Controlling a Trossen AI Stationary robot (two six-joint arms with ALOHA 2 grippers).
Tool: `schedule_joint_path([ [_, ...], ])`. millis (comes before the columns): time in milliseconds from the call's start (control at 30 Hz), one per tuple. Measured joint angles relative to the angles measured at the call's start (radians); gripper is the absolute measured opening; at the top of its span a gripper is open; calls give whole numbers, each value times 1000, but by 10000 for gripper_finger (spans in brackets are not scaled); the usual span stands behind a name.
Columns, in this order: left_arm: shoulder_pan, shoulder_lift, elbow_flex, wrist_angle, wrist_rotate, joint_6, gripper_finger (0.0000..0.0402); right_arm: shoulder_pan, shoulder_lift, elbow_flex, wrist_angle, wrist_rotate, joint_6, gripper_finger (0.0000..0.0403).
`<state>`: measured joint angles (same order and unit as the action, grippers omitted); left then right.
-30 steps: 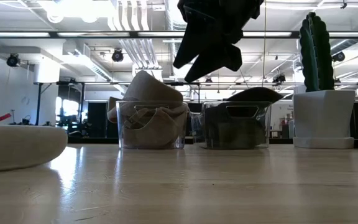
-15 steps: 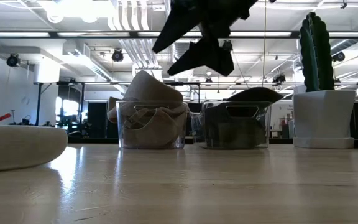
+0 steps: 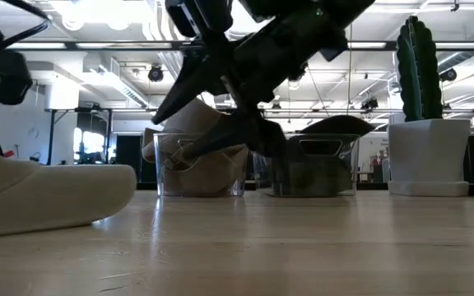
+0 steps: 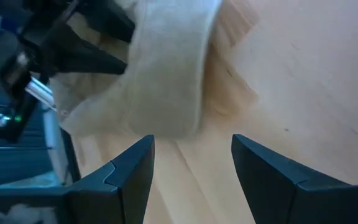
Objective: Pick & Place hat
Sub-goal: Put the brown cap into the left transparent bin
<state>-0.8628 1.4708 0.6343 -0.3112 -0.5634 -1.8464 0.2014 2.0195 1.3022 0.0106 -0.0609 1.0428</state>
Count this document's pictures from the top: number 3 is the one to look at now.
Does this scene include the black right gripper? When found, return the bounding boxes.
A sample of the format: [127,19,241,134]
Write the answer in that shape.
[151,7,347,164]

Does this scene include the tan khaki hat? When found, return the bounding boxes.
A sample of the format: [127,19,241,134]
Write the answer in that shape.
[141,97,250,197]

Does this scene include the clear plastic bin with dark clothes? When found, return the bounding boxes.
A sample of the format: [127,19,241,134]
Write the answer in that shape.
[272,114,376,197]

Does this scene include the cream hat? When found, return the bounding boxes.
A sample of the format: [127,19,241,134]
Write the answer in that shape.
[0,149,138,239]

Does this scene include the black ceiling spotlight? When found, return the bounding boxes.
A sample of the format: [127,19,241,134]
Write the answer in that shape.
[147,63,165,83]
[439,67,458,82]
[360,96,379,111]

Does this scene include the black overhead beam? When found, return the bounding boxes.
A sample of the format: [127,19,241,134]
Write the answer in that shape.
[6,39,474,52]

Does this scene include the green cactus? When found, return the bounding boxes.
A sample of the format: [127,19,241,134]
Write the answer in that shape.
[396,15,444,123]

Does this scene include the white planter pot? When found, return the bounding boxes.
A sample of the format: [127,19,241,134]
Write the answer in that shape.
[386,118,472,197]

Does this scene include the black metal stand frame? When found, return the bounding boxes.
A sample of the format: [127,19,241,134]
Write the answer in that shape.
[44,107,113,166]

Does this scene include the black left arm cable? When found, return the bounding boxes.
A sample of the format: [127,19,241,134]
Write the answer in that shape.
[0,0,53,50]

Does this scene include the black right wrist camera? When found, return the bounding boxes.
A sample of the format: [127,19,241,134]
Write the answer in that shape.
[165,0,235,39]

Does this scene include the thin hanging cable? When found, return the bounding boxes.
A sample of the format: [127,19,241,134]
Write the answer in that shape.
[345,24,354,118]

